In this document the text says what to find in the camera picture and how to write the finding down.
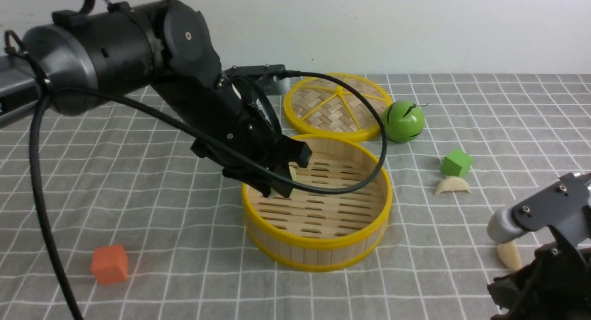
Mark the orange cube block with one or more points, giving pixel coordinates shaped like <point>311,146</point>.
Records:
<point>109,264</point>

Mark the yellow bamboo steamer lid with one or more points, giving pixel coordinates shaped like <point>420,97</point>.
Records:
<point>316,105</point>

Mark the yellow bamboo steamer tray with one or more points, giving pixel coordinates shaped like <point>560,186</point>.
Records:
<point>323,232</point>

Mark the cream dumpling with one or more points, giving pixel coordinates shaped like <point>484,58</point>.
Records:
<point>508,254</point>
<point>452,184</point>

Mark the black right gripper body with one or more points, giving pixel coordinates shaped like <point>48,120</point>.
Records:
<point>552,287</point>

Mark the grey checkered tablecloth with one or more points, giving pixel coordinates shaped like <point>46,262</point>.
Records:
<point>117,176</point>

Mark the green cube block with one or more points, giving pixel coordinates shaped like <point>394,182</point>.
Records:
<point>457,163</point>

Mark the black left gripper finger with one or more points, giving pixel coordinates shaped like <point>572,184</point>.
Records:
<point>263,183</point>
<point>291,150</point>

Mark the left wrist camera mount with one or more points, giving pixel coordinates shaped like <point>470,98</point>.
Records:
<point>268,77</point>

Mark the green toy watermelon ball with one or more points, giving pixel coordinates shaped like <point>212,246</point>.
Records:
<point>403,121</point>

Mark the greenish dumpling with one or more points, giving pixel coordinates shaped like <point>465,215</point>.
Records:
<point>294,177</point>

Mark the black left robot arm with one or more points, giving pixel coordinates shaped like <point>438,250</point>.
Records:
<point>167,45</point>

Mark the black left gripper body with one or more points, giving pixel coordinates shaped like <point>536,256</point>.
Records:
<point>228,114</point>

